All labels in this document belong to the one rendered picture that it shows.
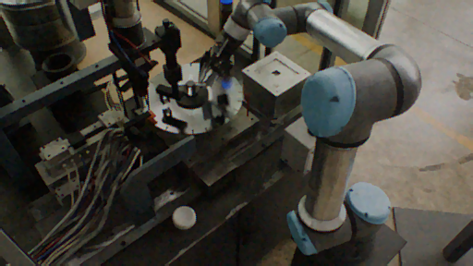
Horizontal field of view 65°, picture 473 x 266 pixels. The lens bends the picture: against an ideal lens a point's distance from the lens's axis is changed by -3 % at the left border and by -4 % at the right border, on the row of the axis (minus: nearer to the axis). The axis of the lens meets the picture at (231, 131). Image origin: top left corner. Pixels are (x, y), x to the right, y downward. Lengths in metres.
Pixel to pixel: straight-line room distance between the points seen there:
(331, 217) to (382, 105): 0.34
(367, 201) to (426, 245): 1.19
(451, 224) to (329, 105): 1.73
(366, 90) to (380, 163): 1.76
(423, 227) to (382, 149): 0.54
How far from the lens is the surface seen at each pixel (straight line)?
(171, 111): 1.22
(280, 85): 1.38
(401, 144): 2.57
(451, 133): 2.79
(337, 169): 0.80
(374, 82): 0.70
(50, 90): 1.26
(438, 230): 2.27
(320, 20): 0.99
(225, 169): 1.22
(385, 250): 1.25
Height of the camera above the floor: 1.82
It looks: 49 degrees down
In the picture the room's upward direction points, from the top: straight up
